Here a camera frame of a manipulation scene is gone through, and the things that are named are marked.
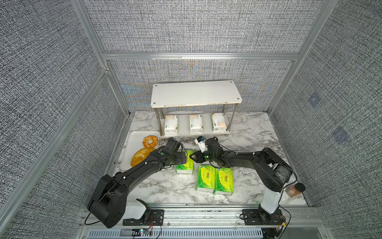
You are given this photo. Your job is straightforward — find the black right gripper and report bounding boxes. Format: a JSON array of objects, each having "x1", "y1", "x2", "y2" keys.
[{"x1": 187, "y1": 149, "x2": 216, "y2": 164}]

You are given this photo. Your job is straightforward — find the green tissue pack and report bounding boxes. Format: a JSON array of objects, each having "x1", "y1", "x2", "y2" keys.
[
  {"x1": 176, "y1": 150, "x2": 194, "y2": 174},
  {"x1": 213, "y1": 168, "x2": 234, "y2": 196},
  {"x1": 196, "y1": 165, "x2": 215, "y2": 193}
]

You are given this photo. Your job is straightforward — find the white tissue pack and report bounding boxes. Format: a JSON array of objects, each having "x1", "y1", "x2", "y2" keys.
[
  {"x1": 164, "y1": 115, "x2": 178, "y2": 134},
  {"x1": 211, "y1": 113, "x2": 227, "y2": 132},
  {"x1": 189, "y1": 114, "x2": 204, "y2": 134}
]

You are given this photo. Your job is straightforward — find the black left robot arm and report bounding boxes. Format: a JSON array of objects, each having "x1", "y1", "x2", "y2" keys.
[{"x1": 87, "y1": 138, "x2": 187, "y2": 228}]

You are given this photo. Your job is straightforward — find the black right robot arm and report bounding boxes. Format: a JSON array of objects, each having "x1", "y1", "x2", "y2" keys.
[{"x1": 191, "y1": 136, "x2": 294, "y2": 226}]

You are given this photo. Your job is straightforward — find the white two-tier metal shelf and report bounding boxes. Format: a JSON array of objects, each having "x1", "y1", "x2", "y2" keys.
[{"x1": 151, "y1": 80, "x2": 242, "y2": 138}]

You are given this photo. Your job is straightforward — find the golden oval bread loaf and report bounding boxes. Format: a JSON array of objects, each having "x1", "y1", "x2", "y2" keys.
[{"x1": 130, "y1": 147, "x2": 155, "y2": 167}]

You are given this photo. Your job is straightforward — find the white plastic tray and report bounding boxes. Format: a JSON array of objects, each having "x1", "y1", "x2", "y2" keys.
[{"x1": 118, "y1": 131, "x2": 160, "y2": 172}]

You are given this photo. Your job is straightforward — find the spice jar black lid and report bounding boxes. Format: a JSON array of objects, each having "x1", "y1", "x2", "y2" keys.
[{"x1": 286, "y1": 183, "x2": 306, "y2": 198}]

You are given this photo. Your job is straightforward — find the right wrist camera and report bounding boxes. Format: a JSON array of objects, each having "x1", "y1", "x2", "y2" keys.
[{"x1": 195, "y1": 136, "x2": 208, "y2": 153}]

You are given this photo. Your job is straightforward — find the glazed ring donut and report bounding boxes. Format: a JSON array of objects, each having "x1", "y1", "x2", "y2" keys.
[{"x1": 142, "y1": 135, "x2": 159, "y2": 148}]

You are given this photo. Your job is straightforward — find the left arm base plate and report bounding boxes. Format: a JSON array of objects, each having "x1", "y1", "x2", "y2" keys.
[{"x1": 122, "y1": 209, "x2": 165, "y2": 226}]

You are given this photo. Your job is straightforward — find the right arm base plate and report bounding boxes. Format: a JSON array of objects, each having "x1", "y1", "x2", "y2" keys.
[{"x1": 239, "y1": 208, "x2": 286, "y2": 227}]

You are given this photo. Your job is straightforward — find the white slotted cable duct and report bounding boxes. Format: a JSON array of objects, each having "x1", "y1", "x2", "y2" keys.
[{"x1": 85, "y1": 228, "x2": 264, "y2": 239}]

